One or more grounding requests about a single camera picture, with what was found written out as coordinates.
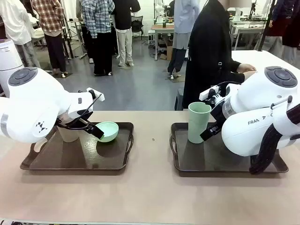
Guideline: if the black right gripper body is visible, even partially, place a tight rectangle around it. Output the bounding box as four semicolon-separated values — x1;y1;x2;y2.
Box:
209;97;230;129

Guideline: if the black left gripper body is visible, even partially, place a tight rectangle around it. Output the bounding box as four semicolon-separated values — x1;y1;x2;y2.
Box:
56;109;94;131

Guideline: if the mint green bowl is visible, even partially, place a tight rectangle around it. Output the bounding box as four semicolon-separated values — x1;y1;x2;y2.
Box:
94;120;120;143

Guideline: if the tan plastic cup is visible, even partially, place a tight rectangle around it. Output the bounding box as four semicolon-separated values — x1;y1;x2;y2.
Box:
57;126;81;143

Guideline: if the green plastic cup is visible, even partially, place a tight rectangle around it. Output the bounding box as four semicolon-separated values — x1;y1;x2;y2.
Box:
187;101;212;144

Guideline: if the person's right forearm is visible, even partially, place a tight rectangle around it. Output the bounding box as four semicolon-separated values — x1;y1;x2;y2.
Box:
230;71;246;83

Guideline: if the person's left forearm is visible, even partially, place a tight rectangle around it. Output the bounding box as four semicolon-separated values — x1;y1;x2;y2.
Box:
230;60;242;73

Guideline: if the dark brown tray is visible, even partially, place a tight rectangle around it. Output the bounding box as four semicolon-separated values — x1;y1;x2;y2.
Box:
169;121;289;178
20;121;135;173

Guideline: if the person's left hand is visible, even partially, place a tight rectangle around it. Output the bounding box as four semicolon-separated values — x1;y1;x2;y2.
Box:
236;63;257;74

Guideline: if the person in black top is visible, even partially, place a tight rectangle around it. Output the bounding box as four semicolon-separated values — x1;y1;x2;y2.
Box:
182;0;257;111

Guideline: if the white table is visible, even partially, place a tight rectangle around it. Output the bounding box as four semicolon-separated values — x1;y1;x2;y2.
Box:
230;49;300;79

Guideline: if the cardboard box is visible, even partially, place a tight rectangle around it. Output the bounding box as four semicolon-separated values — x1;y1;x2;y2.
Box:
158;39;174;61

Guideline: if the white air purifier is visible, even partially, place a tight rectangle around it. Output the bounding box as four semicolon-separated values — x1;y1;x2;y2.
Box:
0;39;25;97

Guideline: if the white workbench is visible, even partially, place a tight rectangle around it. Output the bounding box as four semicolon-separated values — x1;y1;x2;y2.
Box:
229;14;268;50

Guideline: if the person in blue plaid shirt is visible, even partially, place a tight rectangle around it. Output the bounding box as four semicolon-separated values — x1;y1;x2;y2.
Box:
81;0;116;76

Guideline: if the person in light blue shirt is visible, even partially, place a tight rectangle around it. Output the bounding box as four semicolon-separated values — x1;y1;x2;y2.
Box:
167;0;202;78

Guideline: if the person in red plaid shirt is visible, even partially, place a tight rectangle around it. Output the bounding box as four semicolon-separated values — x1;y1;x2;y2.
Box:
30;0;69;77

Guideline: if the black stand pole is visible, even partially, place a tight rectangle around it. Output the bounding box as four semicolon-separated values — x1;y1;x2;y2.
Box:
257;0;278;52

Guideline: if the wooden desk with white legs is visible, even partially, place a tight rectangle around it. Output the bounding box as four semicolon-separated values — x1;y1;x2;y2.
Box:
150;23;176;61

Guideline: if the person in dark red clothes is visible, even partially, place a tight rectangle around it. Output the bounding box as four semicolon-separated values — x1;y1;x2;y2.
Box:
264;0;300;64

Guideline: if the person in black tee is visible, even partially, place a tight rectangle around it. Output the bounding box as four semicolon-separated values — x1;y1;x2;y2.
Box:
112;0;142;68

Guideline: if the person in white shirt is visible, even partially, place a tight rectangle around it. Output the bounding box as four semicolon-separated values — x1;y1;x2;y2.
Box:
0;0;42;69

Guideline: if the black office chair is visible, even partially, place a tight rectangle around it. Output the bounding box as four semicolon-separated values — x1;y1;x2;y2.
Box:
130;15;144;38

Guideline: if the thin black left wrist cable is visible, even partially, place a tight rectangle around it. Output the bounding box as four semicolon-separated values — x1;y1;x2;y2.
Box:
78;93;103;118

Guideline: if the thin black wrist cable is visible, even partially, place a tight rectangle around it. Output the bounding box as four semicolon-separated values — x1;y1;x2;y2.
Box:
212;81;242;94
78;93;103;118

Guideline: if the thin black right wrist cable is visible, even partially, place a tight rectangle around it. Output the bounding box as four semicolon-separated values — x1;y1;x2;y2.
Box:
212;81;242;94

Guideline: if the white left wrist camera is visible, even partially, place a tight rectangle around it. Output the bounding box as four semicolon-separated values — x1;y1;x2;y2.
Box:
86;87;105;102

